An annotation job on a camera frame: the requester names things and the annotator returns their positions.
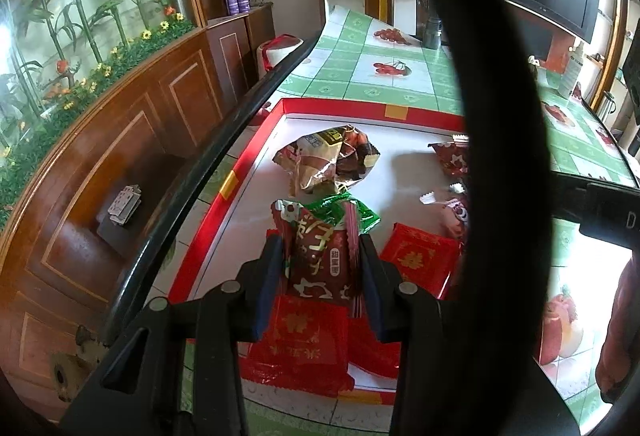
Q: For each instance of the red gold patterned snack packet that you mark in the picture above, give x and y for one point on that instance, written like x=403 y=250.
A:
x=369 y=354

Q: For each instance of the red shallow gift box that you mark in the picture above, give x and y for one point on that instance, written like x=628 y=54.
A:
x=239 y=220

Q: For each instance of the green snack packet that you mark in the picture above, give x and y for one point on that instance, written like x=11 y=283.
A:
x=345 y=211

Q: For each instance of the green fruit pattern tablecloth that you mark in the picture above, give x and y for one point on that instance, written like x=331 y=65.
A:
x=361 y=59

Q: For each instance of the red white stool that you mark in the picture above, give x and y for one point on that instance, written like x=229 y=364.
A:
x=272 y=52

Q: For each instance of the pink Lotso bear snack packet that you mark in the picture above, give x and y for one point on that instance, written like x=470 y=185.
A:
x=451 y=206

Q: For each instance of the plain red snack packet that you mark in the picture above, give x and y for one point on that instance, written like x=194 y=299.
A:
x=304 y=348

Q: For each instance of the steel kettle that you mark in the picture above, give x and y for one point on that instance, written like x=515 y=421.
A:
x=607 y=112

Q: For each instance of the dark red snack packet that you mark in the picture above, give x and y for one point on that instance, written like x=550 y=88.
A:
x=453 y=156

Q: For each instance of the brown gold snack bag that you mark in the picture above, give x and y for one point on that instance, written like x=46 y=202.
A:
x=333 y=159

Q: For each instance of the red flower snack packet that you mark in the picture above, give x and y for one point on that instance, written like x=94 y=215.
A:
x=320 y=258

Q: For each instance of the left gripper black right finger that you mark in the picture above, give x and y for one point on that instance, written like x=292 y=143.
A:
x=380 y=283

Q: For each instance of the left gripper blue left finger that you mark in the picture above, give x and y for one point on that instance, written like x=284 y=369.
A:
x=270 y=269

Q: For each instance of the person right hand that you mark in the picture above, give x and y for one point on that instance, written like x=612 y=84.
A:
x=620 y=350

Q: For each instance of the wooden wall cabinet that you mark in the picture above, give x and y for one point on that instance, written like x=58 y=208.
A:
x=61 y=256

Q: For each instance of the red glossy snack packet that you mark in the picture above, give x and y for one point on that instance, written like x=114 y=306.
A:
x=423 y=258

